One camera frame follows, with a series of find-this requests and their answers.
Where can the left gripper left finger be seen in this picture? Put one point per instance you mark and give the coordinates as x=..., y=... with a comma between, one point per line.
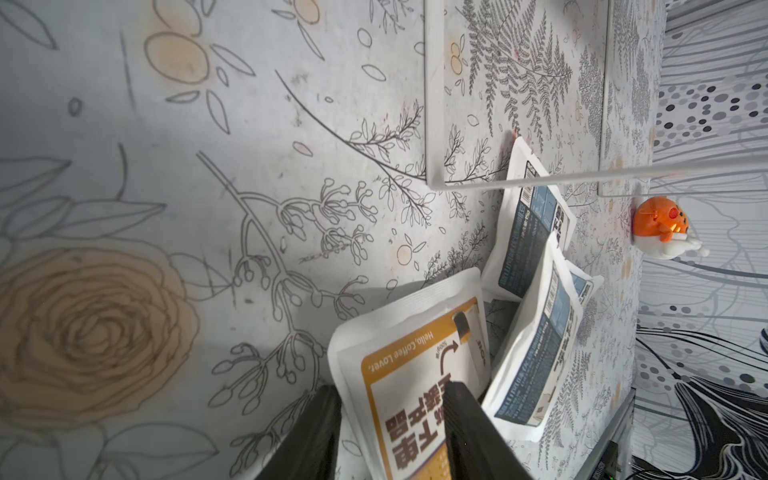
x=310, y=450

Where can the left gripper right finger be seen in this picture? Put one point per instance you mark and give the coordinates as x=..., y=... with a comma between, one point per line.
x=475, y=448

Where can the blue coffee bag top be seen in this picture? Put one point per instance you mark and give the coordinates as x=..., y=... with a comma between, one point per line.
x=528, y=369

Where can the blue coffee bag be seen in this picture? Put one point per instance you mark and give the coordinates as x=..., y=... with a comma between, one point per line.
x=528, y=369
x=585, y=284
x=527, y=216

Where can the blue coffee bag middle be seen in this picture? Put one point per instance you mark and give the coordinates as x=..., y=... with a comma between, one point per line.
x=585, y=284

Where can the blue coffee bag back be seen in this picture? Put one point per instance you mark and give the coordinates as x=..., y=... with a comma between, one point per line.
x=527, y=216

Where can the white wooden two-tier shelf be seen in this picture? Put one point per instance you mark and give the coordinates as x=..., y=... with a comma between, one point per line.
x=506, y=60

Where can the orange white toy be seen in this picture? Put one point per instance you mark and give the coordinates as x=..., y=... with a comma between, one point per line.
x=662, y=230

